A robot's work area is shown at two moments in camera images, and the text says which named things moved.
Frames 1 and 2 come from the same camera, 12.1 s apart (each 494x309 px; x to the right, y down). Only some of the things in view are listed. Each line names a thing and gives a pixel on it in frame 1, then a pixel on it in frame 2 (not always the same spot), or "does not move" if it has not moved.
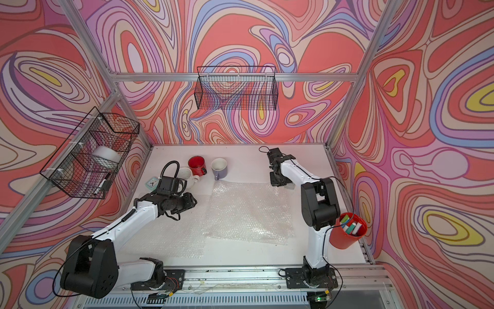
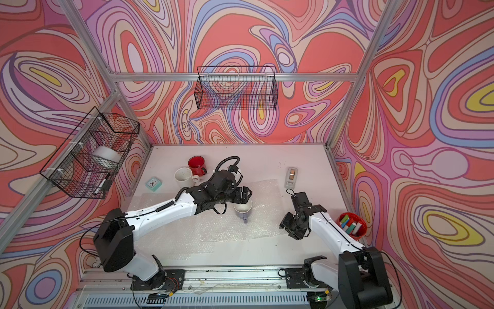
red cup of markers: [348, 229] does not move
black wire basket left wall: [85, 161] does not move
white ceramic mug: [186, 174] does not move
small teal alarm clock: [152, 183] does not move
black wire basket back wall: [240, 87] does not move
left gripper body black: [181, 203] to [233, 196]
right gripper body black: [278, 179] to [293, 226]
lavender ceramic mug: [219, 167] to [243, 210]
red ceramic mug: [197, 165] does not move
